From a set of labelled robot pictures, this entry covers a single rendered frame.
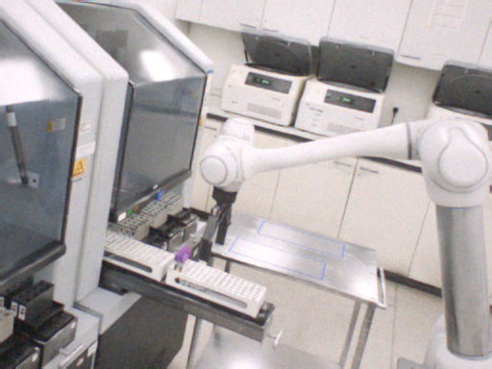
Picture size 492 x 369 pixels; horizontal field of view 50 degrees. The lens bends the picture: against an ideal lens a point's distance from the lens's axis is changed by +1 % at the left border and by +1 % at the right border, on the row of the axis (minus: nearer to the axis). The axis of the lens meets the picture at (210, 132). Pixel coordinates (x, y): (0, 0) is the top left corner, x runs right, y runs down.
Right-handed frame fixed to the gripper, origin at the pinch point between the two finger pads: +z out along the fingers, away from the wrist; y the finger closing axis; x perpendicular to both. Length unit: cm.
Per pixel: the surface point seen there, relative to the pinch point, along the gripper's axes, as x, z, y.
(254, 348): -12, 67, 58
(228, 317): -10.9, 15.7, -6.8
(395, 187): -56, 27, 229
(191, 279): 3.1, 9.3, -5.0
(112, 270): 28.8, 15.6, -6.5
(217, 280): -3.9, 8.8, -0.9
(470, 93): -86, -43, 269
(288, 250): -17, 13, 46
